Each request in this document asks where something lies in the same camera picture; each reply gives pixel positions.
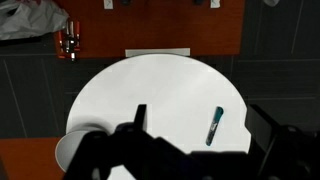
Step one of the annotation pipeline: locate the grey bowl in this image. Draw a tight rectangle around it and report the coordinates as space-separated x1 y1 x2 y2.
54 123 113 174

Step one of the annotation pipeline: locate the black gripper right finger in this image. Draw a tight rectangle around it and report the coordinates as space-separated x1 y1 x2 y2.
245 104 285 158

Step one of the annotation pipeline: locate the teal pen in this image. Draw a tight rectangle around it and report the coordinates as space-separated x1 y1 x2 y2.
205 106 224 147

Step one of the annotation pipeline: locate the orange black bar clamp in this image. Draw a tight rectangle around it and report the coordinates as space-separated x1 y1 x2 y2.
56 19 83 63

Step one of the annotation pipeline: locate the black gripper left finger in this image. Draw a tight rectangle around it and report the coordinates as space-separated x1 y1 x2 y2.
133 103 148 133

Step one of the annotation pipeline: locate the white table base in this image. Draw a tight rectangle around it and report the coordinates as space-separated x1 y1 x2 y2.
124 47 191 58

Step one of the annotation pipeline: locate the white plastic bag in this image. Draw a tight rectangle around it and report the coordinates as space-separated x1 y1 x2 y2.
0 0 70 42

